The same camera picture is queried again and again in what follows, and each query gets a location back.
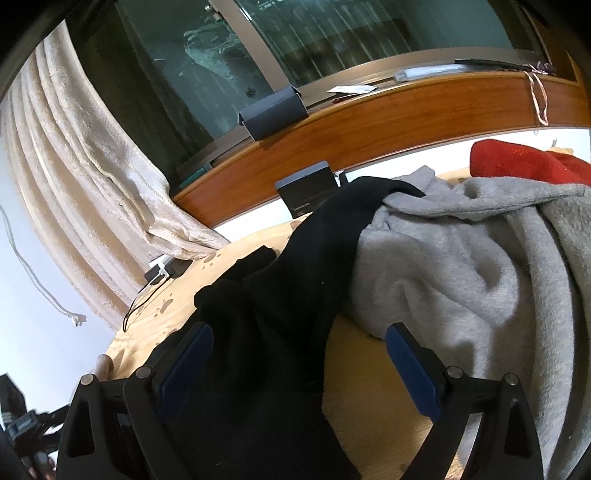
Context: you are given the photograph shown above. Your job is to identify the black sweater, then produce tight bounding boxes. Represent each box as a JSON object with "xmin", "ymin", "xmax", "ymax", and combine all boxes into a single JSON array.
[{"xmin": 151, "ymin": 175, "xmax": 426, "ymax": 480}]

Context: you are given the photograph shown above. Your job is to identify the black charger cable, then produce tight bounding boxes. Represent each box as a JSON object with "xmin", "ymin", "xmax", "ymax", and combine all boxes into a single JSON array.
[{"xmin": 122, "ymin": 277, "xmax": 161, "ymax": 334}]

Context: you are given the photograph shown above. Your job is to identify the white paper tag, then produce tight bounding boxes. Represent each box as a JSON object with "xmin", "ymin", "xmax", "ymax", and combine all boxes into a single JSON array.
[{"xmin": 326, "ymin": 84, "xmax": 375, "ymax": 96}]

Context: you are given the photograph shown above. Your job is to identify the glass window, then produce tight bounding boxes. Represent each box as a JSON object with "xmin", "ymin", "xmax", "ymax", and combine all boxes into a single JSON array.
[{"xmin": 60, "ymin": 0, "xmax": 580, "ymax": 188}]

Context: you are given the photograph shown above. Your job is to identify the clear plastic tube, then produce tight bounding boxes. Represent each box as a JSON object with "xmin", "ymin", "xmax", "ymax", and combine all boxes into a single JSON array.
[{"xmin": 394, "ymin": 64, "xmax": 468, "ymax": 84}]

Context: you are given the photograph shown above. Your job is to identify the wooden window sill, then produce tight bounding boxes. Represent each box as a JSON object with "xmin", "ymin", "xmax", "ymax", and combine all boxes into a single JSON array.
[{"xmin": 173, "ymin": 71, "xmax": 591, "ymax": 230}]

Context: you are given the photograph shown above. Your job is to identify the teal book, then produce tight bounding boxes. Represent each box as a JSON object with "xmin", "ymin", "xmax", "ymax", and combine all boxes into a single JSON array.
[{"xmin": 177, "ymin": 161, "xmax": 216, "ymax": 188}]

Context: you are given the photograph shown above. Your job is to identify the cream curtain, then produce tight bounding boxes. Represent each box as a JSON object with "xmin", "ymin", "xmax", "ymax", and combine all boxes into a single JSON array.
[{"xmin": 0, "ymin": 22, "xmax": 232, "ymax": 332}]

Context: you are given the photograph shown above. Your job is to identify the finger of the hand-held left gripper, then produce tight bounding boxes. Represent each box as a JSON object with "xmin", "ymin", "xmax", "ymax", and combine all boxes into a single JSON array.
[{"xmin": 34, "ymin": 403, "xmax": 71, "ymax": 438}]

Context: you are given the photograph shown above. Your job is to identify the grey fleece sweatshirt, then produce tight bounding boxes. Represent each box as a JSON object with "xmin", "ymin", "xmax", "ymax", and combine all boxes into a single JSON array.
[{"xmin": 350, "ymin": 165, "xmax": 591, "ymax": 480}]

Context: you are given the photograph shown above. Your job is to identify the black stick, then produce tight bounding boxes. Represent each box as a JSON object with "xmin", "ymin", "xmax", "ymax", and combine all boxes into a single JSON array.
[{"xmin": 454, "ymin": 57, "xmax": 528, "ymax": 72}]

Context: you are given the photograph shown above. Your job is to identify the person's left hand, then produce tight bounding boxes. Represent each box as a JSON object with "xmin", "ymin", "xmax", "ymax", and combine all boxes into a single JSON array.
[{"xmin": 25, "ymin": 450, "xmax": 61, "ymax": 480}]

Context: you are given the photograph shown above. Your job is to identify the paw print blanket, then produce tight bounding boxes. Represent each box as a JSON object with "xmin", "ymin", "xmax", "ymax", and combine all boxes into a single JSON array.
[{"xmin": 105, "ymin": 220, "xmax": 465, "ymax": 480}]

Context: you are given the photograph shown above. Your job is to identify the dark grey box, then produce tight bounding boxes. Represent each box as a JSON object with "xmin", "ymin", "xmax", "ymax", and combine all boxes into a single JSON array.
[{"xmin": 237, "ymin": 85, "xmax": 310, "ymax": 140}]

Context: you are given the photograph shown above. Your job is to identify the white cord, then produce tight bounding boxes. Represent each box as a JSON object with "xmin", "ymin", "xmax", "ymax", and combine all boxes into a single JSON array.
[{"xmin": 0, "ymin": 202, "xmax": 87, "ymax": 327}]

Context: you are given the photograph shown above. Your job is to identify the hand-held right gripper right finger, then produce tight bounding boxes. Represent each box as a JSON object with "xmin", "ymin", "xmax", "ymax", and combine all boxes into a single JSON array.
[{"xmin": 385, "ymin": 322, "xmax": 543, "ymax": 480}]

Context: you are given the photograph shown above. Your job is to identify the pink string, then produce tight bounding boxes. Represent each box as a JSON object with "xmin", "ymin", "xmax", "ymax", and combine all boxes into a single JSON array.
[{"xmin": 523, "ymin": 61, "xmax": 558, "ymax": 127}]

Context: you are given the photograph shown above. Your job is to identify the red garment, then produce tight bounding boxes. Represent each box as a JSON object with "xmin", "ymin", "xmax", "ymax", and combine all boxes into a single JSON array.
[{"xmin": 469, "ymin": 140, "xmax": 591, "ymax": 186}]

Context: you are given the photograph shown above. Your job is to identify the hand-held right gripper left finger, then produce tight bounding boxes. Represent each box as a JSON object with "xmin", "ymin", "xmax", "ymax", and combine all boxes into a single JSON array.
[{"xmin": 59, "ymin": 322, "xmax": 214, "ymax": 480}]

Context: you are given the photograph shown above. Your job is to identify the black box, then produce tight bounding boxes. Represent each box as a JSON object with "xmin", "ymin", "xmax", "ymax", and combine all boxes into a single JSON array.
[{"xmin": 275, "ymin": 160, "xmax": 343, "ymax": 219}]

